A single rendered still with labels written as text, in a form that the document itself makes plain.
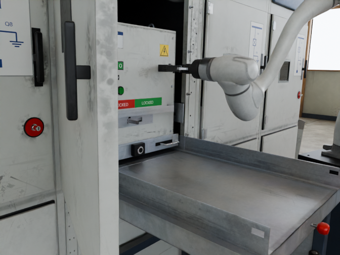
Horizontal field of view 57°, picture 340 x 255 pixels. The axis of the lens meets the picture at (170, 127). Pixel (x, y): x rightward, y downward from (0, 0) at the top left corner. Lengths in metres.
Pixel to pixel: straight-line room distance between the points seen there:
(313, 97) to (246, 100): 8.14
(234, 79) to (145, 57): 0.41
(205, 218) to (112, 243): 0.32
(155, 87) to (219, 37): 0.46
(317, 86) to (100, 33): 8.92
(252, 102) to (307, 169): 0.31
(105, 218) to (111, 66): 0.22
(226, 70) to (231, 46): 0.62
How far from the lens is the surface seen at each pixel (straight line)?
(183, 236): 0.80
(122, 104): 1.25
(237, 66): 1.10
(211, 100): 1.59
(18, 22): 0.98
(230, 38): 1.72
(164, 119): 1.43
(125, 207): 0.94
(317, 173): 1.22
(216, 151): 1.39
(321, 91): 9.24
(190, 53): 1.48
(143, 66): 1.32
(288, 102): 2.48
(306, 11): 1.33
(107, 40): 0.44
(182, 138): 1.50
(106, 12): 0.45
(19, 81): 0.97
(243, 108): 1.20
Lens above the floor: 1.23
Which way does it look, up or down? 11 degrees down
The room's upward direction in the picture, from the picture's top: 1 degrees clockwise
